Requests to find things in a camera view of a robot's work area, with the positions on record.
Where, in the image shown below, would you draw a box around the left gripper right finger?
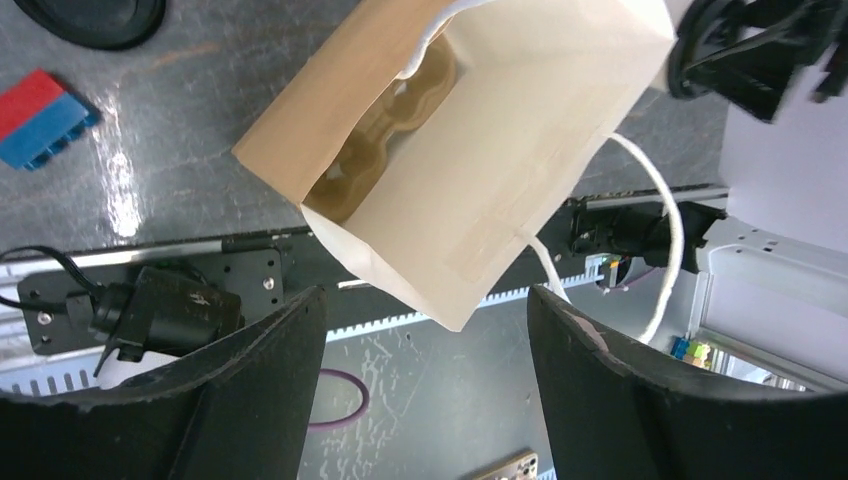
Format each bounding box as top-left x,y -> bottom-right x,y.
527,286 -> 847,479

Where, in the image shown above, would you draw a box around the brown paper bag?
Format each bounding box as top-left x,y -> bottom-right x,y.
233,1 -> 676,332

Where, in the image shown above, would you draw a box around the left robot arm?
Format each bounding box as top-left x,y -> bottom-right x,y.
1,268 -> 847,479

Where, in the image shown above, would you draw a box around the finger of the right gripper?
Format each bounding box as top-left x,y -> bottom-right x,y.
684,1 -> 847,123

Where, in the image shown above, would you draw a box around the red and blue block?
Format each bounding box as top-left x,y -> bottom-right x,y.
1,69 -> 100,171

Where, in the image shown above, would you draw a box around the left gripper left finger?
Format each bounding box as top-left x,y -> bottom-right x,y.
1,287 -> 327,479

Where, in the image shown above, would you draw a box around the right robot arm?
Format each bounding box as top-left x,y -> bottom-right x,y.
567,1 -> 847,315

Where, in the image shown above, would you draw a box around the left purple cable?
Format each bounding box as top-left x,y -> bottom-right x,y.
307,368 -> 371,433

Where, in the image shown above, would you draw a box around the stacked spare black lids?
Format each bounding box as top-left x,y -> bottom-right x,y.
15,0 -> 167,51

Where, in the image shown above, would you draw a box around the colourful toy blocks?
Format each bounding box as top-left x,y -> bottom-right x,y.
670,336 -> 712,370

